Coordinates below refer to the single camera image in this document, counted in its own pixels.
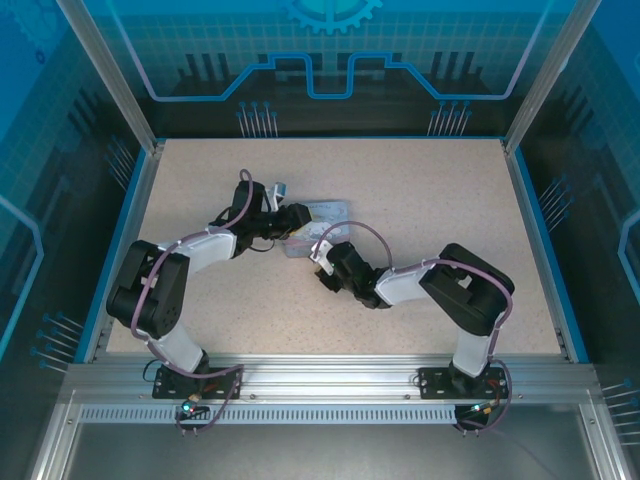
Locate pastel cartoon tin box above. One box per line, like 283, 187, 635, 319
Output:
281, 199, 353, 260

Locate connector with green light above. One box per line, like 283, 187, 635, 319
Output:
178, 394, 210, 418
463, 399, 501, 419

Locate wide aluminium base rail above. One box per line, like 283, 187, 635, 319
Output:
62, 352, 604, 407

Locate aluminium side rail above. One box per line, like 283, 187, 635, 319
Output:
82, 144, 166, 366
502, 142, 577, 362

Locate slotted white cable duct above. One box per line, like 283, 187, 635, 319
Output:
77, 404, 474, 427

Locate left arm base cable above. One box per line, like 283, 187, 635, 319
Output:
173, 364, 246, 438

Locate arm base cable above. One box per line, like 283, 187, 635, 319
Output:
173, 364, 246, 438
454, 359, 513, 438

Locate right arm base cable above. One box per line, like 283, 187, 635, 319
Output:
454, 359, 513, 438

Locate aluminium frame post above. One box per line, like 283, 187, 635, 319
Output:
502, 0, 589, 154
55, 0, 167, 154

